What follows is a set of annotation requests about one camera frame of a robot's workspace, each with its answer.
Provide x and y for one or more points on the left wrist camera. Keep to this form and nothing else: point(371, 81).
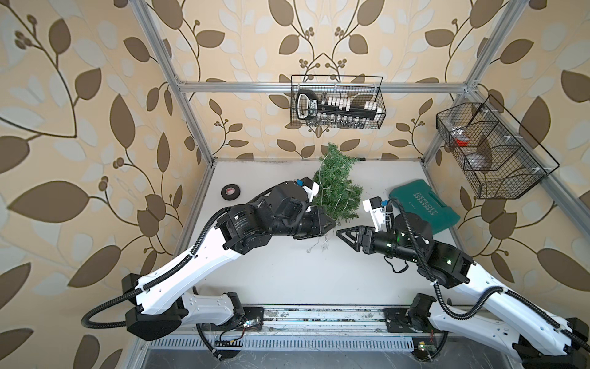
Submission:
point(310, 187)

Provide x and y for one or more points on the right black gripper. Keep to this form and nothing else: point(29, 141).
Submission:
point(359, 239)

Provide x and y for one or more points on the green plastic tool case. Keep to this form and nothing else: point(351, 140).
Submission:
point(420, 199)

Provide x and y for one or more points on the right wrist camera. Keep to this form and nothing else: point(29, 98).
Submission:
point(376, 208)

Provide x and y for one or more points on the black wire basket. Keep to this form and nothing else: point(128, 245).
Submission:
point(506, 157)
point(358, 89)

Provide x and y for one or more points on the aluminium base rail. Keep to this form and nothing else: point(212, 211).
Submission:
point(332, 319)

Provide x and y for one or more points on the red item in basket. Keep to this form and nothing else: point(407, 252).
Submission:
point(460, 137)

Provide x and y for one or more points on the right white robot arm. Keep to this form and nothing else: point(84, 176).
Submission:
point(470, 302)

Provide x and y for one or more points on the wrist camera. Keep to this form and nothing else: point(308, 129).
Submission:
point(376, 208)
point(310, 187)

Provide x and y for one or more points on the right black wire basket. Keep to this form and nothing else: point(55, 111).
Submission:
point(506, 157)

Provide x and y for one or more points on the back black wire basket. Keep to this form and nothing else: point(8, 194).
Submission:
point(358, 89)

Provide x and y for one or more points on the black tape roll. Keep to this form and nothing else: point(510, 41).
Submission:
point(230, 192)

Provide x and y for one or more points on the black tool in basket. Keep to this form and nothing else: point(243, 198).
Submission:
point(309, 105)

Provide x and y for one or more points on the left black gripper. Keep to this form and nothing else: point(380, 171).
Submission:
point(316, 226)

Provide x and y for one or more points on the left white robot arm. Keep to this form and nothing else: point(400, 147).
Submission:
point(154, 305)

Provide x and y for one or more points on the small green christmas tree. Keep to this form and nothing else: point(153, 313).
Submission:
point(338, 194)

